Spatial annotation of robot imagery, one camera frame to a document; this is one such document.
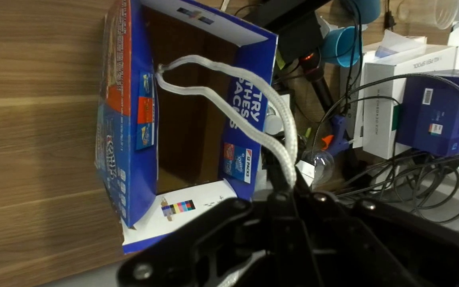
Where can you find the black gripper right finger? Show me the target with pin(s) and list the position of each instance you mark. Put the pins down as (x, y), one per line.
(378, 249)

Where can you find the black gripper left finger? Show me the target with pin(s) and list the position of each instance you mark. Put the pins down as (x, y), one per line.
(208, 249)

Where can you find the white cardboard box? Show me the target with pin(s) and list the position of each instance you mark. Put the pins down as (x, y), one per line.
(378, 106)

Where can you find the dark blue box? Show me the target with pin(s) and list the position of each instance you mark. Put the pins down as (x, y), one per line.
(442, 117)

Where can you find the blue snack cardboard box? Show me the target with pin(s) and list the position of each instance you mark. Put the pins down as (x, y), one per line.
(128, 160)

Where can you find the blue orange tool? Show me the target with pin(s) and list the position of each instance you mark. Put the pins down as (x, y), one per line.
(337, 133)

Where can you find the black box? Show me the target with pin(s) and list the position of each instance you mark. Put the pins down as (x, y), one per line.
(294, 26)

